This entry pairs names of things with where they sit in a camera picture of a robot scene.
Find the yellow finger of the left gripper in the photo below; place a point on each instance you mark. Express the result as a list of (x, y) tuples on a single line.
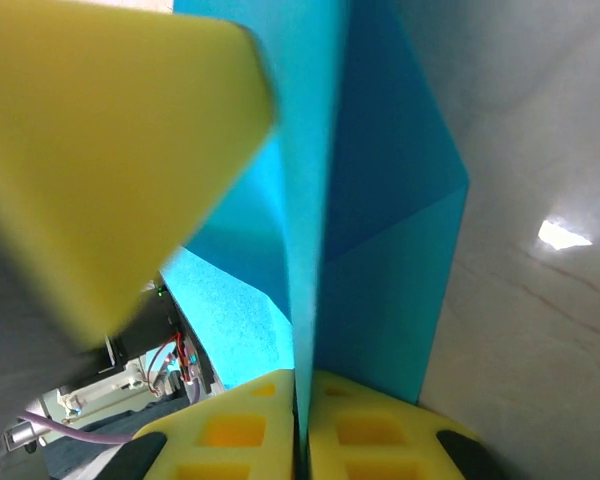
[(105, 140)]

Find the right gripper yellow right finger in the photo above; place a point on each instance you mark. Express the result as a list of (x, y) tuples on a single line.
[(380, 440)]

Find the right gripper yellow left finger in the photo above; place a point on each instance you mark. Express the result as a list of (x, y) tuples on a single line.
[(230, 440)]

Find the blue square paper sheet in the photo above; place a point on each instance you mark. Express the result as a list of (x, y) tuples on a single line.
[(380, 150)]

